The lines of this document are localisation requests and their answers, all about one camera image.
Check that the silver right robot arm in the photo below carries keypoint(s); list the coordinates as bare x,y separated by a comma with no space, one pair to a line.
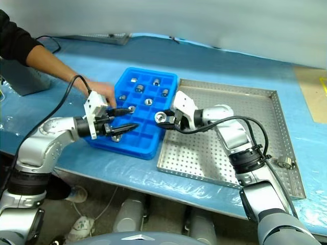
230,127

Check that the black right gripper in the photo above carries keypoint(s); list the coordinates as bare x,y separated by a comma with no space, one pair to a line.
179,120

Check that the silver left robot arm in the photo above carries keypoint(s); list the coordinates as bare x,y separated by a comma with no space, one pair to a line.
43,143

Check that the blue plastic table cover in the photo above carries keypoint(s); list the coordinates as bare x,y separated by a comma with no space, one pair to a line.
178,58

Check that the dark trouser leg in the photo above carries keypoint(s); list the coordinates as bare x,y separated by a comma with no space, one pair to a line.
57,189

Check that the grey rounded cylinder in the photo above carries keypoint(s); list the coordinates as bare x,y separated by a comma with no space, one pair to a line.
204,227
129,214

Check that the blue plastic compartment tray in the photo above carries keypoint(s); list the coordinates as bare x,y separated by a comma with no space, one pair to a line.
145,143

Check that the grey-blue robot torso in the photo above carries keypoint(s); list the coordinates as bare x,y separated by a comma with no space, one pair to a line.
115,240

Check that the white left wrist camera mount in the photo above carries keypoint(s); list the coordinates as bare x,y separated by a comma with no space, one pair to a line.
93,104

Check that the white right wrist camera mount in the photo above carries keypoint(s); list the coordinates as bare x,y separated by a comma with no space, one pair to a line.
185,102

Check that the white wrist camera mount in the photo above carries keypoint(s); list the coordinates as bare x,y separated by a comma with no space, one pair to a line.
93,104
185,102

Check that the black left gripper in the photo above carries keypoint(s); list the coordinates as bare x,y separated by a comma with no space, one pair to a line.
102,127

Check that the white shoe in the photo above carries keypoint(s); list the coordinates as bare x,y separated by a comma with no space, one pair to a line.
78,195
81,227

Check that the white backdrop curtain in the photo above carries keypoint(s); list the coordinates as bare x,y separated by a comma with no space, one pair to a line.
178,18

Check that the person forearm with black sleeve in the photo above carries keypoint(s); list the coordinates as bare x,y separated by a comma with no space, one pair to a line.
48,61

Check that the person bare hand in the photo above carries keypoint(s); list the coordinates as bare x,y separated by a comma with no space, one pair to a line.
106,90

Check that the flat perforated metal tray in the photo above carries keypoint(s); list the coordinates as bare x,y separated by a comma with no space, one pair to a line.
102,38

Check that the yellow tape strip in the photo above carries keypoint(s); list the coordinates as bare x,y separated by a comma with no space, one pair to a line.
324,86

